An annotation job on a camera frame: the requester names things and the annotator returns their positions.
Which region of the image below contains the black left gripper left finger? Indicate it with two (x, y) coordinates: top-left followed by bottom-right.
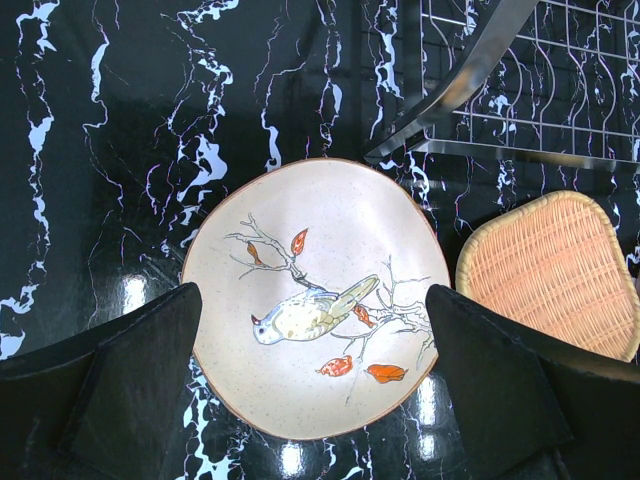
(1, 283), (202, 479)

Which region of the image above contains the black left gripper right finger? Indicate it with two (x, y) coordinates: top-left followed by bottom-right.
(425, 285), (639, 479)

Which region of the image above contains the cream bird painted plate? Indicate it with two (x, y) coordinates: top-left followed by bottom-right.
(182, 158), (450, 440)

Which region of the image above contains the stainless steel dish rack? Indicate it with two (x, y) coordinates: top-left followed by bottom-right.
(364, 1), (639, 174)

